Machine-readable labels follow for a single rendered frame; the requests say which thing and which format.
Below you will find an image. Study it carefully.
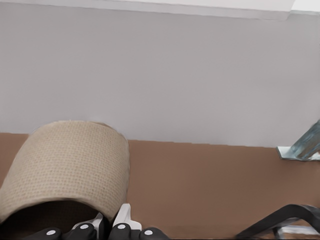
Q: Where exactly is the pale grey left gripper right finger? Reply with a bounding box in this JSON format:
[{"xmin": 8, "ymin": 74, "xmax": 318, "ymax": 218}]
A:
[{"xmin": 109, "ymin": 203, "xmax": 143, "ymax": 240}]

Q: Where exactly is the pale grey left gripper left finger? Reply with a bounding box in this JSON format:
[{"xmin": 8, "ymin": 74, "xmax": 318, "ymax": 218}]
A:
[{"xmin": 62, "ymin": 211, "xmax": 106, "ymax": 240}]

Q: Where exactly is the beige woven slipper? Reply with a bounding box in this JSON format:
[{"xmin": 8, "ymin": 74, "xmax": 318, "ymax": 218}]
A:
[{"xmin": 0, "ymin": 120, "xmax": 131, "ymax": 240}]

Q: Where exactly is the silver frame post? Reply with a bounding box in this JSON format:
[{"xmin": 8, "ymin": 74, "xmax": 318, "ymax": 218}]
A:
[{"xmin": 276, "ymin": 119, "xmax": 320, "ymax": 162}]

